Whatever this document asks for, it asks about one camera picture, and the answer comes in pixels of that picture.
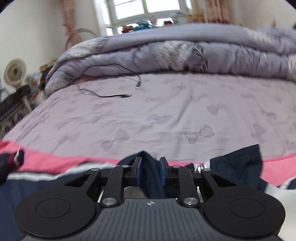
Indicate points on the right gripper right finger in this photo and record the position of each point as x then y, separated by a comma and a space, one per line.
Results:
181, 178

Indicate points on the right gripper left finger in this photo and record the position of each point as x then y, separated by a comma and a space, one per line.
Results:
119, 178

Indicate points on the purple bed sheet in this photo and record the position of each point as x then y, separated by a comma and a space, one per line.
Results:
183, 117

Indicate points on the pink bunny print blanket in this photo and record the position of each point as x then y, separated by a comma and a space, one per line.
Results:
275, 171

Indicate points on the purple folded quilt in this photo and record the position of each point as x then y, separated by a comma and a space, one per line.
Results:
206, 48

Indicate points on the white desk fan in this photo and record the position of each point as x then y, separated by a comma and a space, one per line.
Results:
15, 72

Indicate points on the white window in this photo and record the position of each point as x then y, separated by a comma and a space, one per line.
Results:
113, 15

